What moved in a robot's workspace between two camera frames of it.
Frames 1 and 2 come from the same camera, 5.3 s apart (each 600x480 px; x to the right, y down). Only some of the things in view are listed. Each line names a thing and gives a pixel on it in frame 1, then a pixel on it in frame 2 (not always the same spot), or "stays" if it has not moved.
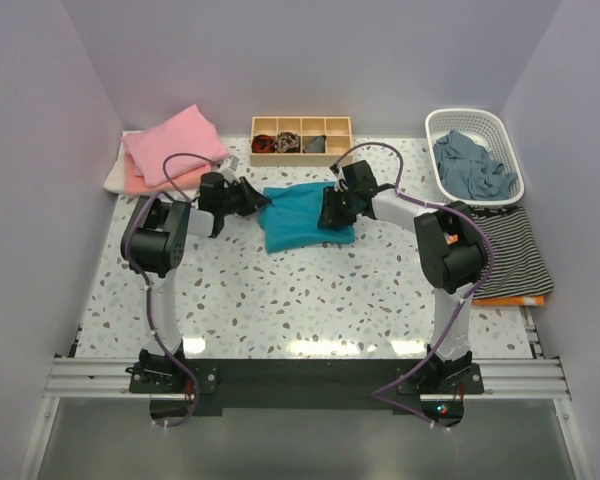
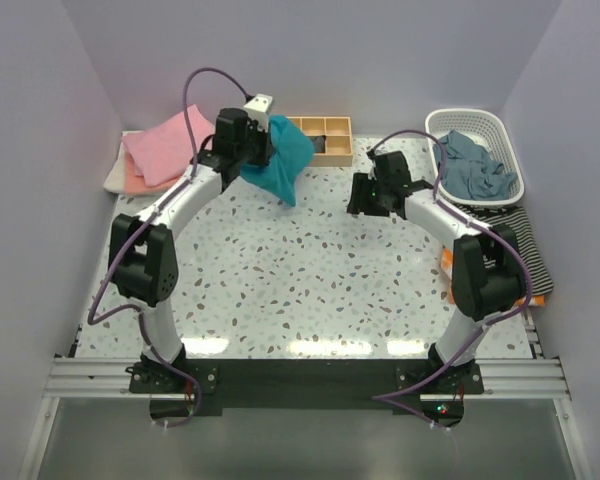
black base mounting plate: (186, 389) stays
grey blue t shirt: (469, 171) stays
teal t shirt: (291, 219) → (292, 156)
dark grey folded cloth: (318, 145) stays
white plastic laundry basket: (473, 158) stays
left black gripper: (253, 200) → (264, 138)
